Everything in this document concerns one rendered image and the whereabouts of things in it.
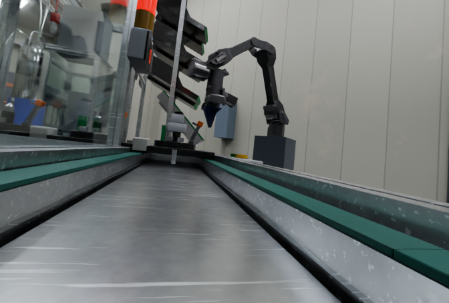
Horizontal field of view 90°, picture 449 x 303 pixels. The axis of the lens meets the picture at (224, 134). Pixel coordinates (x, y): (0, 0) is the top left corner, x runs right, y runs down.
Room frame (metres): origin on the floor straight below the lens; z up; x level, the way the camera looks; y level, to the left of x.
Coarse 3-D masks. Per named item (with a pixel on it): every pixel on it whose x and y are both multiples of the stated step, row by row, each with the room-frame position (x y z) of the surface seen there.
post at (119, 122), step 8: (136, 0) 0.55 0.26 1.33; (128, 40) 0.55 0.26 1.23; (128, 64) 0.55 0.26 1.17; (128, 72) 0.55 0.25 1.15; (128, 80) 0.57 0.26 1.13; (128, 88) 0.58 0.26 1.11; (120, 96) 0.55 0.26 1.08; (120, 104) 0.55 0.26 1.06; (120, 112) 0.55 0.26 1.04; (120, 120) 0.55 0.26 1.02; (120, 128) 0.55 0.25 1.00; (120, 136) 0.57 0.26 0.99; (112, 144) 0.55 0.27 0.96; (120, 144) 0.57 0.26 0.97
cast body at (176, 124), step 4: (176, 112) 0.76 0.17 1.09; (180, 112) 0.77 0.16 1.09; (172, 116) 0.75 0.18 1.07; (176, 116) 0.76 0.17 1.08; (180, 116) 0.76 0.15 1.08; (172, 120) 0.75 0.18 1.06; (176, 120) 0.76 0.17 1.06; (180, 120) 0.76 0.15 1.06; (164, 124) 0.76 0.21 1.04; (168, 124) 0.75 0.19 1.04; (172, 124) 0.75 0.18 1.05; (176, 124) 0.76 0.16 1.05; (180, 124) 0.76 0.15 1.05; (184, 124) 0.76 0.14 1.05; (168, 128) 0.75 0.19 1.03; (172, 128) 0.75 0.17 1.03; (176, 128) 0.76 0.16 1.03; (180, 128) 0.76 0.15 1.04; (184, 128) 0.76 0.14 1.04; (180, 132) 0.79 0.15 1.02; (184, 132) 0.77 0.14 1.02
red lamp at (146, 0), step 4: (140, 0) 0.54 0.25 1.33; (144, 0) 0.54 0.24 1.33; (148, 0) 0.55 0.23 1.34; (152, 0) 0.55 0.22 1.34; (156, 0) 0.57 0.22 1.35; (140, 4) 0.54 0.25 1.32; (144, 4) 0.54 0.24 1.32; (148, 4) 0.55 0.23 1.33; (152, 4) 0.55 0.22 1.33; (156, 4) 0.57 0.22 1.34; (136, 8) 0.55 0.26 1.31; (140, 8) 0.54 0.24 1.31; (144, 8) 0.54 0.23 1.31; (148, 8) 0.55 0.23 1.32; (152, 8) 0.56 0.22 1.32; (152, 12) 0.56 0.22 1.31
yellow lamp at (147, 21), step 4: (136, 12) 0.55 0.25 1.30; (140, 12) 0.54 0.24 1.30; (144, 12) 0.54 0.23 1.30; (148, 12) 0.55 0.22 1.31; (136, 16) 0.55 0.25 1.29; (140, 16) 0.54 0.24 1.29; (144, 16) 0.54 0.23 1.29; (148, 16) 0.55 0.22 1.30; (152, 16) 0.56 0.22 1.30; (136, 20) 0.54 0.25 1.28; (140, 20) 0.54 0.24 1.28; (144, 20) 0.55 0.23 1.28; (148, 20) 0.55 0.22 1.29; (152, 20) 0.56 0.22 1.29; (136, 24) 0.54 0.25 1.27; (140, 24) 0.54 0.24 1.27; (144, 24) 0.55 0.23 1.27; (148, 24) 0.55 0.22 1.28; (152, 24) 0.56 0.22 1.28; (144, 28) 0.55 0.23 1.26; (148, 28) 0.55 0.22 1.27; (152, 28) 0.57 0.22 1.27; (152, 32) 0.57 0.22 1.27
